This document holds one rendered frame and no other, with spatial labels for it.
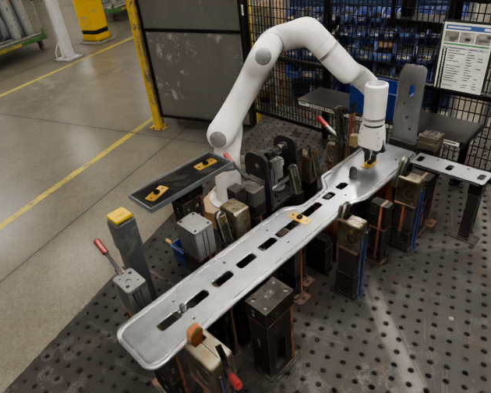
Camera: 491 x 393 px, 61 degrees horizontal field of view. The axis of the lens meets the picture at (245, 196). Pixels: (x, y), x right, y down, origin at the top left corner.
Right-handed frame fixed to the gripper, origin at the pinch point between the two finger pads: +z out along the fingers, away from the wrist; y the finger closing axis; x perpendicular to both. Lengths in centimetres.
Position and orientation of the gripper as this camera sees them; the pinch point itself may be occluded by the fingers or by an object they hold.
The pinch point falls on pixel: (370, 157)
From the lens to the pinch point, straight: 179.2
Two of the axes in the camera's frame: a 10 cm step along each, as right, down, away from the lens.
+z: 0.9, 8.2, 5.7
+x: 7.0, -4.6, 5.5
